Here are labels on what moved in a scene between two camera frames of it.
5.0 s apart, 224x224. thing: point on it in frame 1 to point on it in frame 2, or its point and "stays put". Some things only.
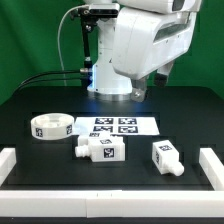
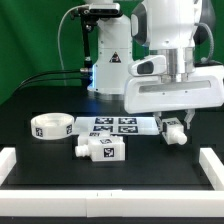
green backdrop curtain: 42,45 stays put
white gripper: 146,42 to 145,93
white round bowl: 52,126 stays put
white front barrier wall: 113,203 stays put
